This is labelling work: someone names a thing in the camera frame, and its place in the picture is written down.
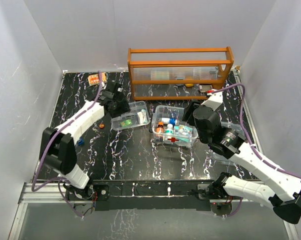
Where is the green wind oil box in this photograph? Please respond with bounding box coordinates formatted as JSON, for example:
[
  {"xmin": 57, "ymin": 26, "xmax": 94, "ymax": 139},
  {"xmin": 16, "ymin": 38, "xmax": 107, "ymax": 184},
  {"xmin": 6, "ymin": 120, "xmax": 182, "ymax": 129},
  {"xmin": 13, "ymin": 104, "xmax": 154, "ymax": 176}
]
[{"xmin": 120, "ymin": 119, "xmax": 133, "ymax": 127}]

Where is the teal header plastic packet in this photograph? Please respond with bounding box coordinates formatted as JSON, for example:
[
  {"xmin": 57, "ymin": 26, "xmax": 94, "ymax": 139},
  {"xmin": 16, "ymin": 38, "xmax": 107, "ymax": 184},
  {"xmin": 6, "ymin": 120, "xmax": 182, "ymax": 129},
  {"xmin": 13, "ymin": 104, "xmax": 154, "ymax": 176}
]
[{"xmin": 174, "ymin": 125, "xmax": 188, "ymax": 138}]

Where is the white medicine bottle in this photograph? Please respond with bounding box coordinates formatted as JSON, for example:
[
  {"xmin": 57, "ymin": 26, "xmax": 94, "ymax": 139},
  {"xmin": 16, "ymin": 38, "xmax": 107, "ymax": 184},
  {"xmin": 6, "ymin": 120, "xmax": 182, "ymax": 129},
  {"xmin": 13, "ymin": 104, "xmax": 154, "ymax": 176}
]
[{"xmin": 164, "ymin": 123, "xmax": 174, "ymax": 136}]

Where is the amber bottle orange cap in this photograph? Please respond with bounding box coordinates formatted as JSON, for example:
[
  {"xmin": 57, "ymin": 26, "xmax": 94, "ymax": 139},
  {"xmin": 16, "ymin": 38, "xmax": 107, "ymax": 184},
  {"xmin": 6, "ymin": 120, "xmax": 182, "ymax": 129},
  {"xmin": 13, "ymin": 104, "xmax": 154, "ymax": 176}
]
[{"xmin": 155, "ymin": 121, "xmax": 165, "ymax": 139}]

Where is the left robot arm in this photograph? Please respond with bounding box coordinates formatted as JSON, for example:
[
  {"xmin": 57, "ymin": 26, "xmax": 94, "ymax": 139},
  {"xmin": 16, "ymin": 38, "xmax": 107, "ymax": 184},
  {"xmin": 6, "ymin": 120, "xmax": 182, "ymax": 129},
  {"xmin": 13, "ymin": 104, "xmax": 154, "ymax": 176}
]
[{"xmin": 34, "ymin": 81, "xmax": 130, "ymax": 200}]

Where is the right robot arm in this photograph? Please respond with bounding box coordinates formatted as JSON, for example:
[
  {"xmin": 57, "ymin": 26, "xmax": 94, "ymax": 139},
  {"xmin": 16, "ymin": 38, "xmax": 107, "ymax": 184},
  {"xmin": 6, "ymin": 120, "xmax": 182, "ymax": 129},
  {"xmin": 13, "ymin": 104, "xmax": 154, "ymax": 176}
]
[{"xmin": 182, "ymin": 100, "xmax": 301, "ymax": 224}]

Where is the clear medicine kit box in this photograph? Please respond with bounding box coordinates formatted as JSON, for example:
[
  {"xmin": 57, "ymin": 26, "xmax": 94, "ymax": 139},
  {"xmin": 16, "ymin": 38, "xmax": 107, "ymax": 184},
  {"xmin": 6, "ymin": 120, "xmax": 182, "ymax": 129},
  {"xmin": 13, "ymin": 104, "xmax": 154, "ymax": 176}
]
[{"xmin": 151, "ymin": 105, "xmax": 199, "ymax": 148}]

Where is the clear kit box lid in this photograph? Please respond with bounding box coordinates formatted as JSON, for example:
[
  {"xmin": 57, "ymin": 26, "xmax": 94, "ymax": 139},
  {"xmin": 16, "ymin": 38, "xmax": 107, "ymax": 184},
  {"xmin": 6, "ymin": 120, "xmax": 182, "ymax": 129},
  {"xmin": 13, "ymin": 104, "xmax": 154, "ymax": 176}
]
[{"xmin": 212, "ymin": 121, "xmax": 245, "ymax": 165}]

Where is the clear compartment organizer tray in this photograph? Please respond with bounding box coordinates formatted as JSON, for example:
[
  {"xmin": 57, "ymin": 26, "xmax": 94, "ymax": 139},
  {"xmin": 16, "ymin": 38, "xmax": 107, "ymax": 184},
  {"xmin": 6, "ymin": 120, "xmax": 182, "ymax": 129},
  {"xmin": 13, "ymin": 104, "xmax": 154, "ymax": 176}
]
[{"xmin": 111, "ymin": 101, "xmax": 151, "ymax": 131}]

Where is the open cardboard box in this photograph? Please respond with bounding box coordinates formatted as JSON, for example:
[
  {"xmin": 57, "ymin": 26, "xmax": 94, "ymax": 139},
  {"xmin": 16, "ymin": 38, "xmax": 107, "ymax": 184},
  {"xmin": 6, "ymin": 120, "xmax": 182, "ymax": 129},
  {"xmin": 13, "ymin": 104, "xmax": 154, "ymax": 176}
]
[{"xmin": 199, "ymin": 84, "xmax": 213, "ymax": 93}]

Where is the orange snack packet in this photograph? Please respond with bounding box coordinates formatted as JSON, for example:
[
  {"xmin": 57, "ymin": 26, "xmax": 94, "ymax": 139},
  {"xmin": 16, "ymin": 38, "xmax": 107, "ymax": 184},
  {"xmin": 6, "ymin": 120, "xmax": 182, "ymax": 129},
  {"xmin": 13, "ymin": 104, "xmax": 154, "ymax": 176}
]
[{"xmin": 87, "ymin": 72, "xmax": 107, "ymax": 86}]

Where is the orange wooden shelf rack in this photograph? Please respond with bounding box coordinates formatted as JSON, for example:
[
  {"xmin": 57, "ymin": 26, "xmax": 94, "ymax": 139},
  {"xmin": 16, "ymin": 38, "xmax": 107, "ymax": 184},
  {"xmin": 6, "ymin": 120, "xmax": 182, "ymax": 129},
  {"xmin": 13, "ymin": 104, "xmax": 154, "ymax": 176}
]
[{"xmin": 127, "ymin": 46, "xmax": 235, "ymax": 101}]

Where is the blue stapler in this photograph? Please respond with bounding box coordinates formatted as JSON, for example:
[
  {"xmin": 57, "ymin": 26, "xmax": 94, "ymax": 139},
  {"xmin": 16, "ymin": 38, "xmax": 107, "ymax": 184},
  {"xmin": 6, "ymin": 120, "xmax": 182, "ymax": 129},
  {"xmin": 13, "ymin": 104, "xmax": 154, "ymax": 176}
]
[{"xmin": 77, "ymin": 138, "xmax": 85, "ymax": 146}]

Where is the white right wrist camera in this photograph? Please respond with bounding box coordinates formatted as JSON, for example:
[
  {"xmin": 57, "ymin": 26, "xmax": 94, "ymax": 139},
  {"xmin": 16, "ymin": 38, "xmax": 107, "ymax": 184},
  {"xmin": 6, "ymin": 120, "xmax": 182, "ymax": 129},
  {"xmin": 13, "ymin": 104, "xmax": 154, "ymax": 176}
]
[{"xmin": 201, "ymin": 89, "xmax": 223, "ymax": 111}]

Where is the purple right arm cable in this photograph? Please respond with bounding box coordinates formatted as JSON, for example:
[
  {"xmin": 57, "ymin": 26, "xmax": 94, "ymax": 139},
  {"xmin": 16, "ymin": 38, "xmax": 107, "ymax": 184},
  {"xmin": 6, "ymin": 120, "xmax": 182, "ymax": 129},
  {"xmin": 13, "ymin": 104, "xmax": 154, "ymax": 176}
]
[{"xmin": 211, "ymin": 82, "xmax": 301, "ymax": 220}]

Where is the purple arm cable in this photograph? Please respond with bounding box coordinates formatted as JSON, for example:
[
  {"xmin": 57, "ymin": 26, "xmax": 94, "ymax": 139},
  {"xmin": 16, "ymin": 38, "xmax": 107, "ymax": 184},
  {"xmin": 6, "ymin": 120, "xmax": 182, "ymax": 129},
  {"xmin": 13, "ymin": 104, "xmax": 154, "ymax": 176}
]
[
  {"xmin": 211, "ymin": 82, "xmax": 301, "ymax": 220},
  {"xmin": 31, "ymin": 71, "xmax": 104, "ymax": 218}
]

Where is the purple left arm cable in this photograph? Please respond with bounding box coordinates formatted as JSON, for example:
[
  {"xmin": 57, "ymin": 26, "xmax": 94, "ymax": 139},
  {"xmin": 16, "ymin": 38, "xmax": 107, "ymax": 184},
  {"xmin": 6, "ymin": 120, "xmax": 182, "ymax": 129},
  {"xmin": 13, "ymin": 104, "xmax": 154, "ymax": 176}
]
[{"xmin": 31, "ymin": 71, "xmax": 104, "ymax": 218}]

